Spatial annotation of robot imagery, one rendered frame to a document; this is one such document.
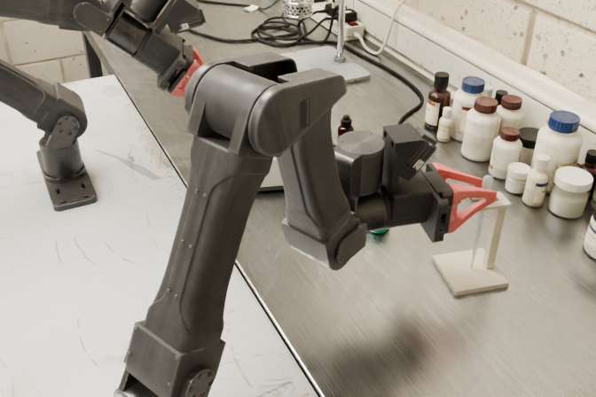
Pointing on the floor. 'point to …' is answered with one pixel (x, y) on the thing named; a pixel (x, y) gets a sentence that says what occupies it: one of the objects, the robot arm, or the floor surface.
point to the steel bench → (387, 242)
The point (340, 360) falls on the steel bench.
